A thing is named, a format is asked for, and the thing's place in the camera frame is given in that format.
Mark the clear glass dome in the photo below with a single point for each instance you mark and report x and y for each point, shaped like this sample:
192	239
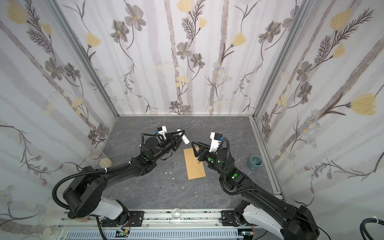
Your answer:
176	214

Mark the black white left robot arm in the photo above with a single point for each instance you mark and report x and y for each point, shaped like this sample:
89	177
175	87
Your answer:
82	193

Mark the aluminium corner frame post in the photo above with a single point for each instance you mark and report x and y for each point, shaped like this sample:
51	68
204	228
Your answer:
298	22
81	53

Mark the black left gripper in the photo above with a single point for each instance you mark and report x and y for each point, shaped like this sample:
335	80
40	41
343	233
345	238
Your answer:
173	139

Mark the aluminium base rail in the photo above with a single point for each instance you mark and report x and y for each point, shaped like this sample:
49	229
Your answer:
202	219

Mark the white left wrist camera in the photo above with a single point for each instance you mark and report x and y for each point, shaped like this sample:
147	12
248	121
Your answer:
162	132

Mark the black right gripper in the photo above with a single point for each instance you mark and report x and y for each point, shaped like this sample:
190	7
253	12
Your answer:
201	151

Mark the aluminium corner frame post left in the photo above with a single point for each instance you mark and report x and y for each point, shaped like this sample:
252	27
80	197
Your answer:
81	53

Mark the tan paper envelope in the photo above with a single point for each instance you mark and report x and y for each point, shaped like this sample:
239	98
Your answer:
195	168

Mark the white glue stick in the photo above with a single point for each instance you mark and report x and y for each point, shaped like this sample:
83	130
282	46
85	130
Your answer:
184	137

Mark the aluminium corner frame post right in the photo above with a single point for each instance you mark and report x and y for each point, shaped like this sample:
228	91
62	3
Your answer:
298	22

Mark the white vented cable duct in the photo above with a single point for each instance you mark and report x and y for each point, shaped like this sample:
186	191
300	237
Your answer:
175	234

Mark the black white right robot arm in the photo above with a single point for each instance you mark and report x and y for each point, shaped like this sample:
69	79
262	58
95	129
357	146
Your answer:
259	207

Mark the teal ceramic cup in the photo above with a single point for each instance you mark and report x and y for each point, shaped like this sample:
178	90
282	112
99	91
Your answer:
255	163

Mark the beige round ball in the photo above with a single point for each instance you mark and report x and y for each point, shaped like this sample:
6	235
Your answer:
105	163

